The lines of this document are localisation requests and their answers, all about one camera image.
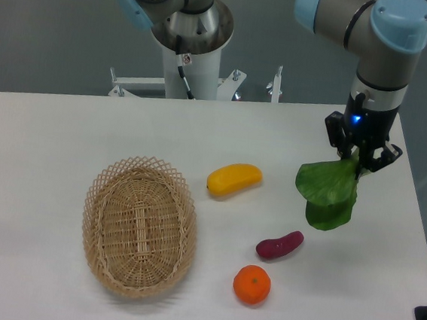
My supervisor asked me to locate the purple sweet potato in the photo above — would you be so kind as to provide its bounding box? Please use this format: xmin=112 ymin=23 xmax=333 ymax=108
xmin=255 ymin=231 xmax=304 ymax=260

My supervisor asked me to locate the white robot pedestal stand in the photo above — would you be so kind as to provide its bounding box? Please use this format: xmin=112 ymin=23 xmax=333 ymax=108
xmin=106 ymin=32 xmax=288 ymax=114

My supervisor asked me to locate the woven wicker basket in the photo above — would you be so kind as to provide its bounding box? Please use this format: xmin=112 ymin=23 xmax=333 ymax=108
xmin=82 ymin=157 xmax=197 ymax=299

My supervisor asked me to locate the orange tangerine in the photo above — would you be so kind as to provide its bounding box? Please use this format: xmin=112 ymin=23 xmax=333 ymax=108
xmin=233 ymin=265 xmax=271 ymax=305

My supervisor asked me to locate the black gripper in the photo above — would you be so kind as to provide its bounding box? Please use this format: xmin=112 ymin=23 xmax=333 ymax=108
xmin=325 ymin=96 xmax=403 ymax=181

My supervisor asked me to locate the black cable on pedestal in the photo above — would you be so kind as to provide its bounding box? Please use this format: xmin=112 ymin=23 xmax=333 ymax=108
xmin=169 ymin=34 xmax=202 ymax=101

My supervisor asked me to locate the green leafy vegetable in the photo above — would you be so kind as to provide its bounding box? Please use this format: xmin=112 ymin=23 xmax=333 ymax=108
xmin=294 ymin=151 xmax=361 ymax=231

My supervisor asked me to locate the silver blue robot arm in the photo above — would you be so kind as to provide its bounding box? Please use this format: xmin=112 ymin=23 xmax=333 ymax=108
xmin=117 ymin=0 xmax=427 ymax=175

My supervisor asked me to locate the yellow mango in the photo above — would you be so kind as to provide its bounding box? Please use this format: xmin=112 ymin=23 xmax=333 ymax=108
xmin=206 ymin=163 xmax=263 ymax=197

